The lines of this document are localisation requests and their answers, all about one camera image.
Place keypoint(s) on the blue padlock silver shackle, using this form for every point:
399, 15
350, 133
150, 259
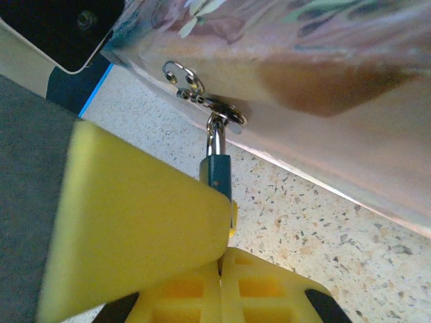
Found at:
217, 171

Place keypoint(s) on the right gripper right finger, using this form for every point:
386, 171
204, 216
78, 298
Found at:
266, 289

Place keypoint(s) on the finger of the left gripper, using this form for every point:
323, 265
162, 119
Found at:
233, 218
134, 208

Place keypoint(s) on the decorated pink tin box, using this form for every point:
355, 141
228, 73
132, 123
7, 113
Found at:
320, 84

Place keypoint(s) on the blue edged side rail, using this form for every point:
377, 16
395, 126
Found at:
84, 87

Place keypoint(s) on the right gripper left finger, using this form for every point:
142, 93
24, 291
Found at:
182, 296

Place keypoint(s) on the silver box hasp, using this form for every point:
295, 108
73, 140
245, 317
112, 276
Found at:
188, 84

